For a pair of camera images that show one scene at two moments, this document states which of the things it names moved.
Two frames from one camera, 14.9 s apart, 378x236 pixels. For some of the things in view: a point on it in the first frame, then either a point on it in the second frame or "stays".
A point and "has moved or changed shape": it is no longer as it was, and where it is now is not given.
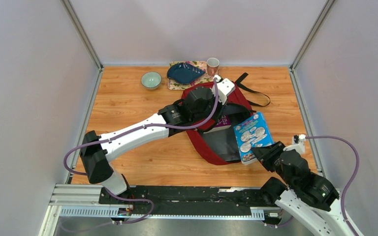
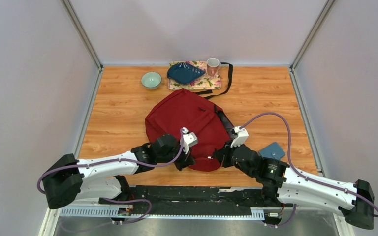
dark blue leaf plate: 183,73 stays
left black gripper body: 199,117 -> 162,159
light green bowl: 151,80 stays
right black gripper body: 269,158 -> 227,160
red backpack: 217,143 has moved or changed shape
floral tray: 203,77 stays
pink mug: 213,67 stays
